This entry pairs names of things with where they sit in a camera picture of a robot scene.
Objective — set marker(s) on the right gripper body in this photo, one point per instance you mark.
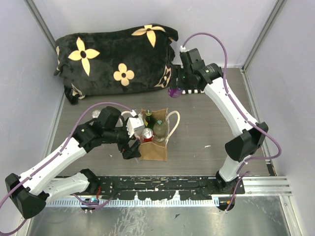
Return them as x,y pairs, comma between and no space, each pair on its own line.
183,81

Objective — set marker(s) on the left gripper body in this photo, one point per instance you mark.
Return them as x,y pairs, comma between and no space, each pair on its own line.
125,140

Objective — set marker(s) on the purple soda can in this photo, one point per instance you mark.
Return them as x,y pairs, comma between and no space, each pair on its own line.
174,92

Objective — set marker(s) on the red cola can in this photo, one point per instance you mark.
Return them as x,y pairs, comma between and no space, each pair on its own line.
147,135

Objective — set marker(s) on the green glass bottle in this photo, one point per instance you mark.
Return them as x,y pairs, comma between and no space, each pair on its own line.
149,119

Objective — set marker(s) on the clear glass bottle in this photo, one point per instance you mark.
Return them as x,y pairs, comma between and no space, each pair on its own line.
160,131

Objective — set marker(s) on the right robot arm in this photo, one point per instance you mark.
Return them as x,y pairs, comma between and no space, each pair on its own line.
248,133

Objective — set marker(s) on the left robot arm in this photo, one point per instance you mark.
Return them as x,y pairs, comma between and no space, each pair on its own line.
33,189

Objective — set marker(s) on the black white striped cloth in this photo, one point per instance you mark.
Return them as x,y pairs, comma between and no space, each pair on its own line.
192,91

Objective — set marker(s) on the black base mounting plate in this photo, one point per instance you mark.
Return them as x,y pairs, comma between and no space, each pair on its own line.
158,188

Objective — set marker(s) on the purple can at left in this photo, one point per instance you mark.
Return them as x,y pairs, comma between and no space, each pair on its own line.
96,113

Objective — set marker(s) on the black floral plush blanket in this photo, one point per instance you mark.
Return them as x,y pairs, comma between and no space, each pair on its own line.
133,60

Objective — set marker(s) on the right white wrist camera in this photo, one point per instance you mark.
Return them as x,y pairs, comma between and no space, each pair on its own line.
183,49

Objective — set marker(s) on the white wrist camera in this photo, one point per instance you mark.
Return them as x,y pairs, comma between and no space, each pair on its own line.
134,124
183,49

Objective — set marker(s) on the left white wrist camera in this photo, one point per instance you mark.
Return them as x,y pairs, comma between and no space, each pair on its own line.
134,124

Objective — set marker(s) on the aluminium rail frame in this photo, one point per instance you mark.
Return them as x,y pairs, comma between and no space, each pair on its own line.
256,186

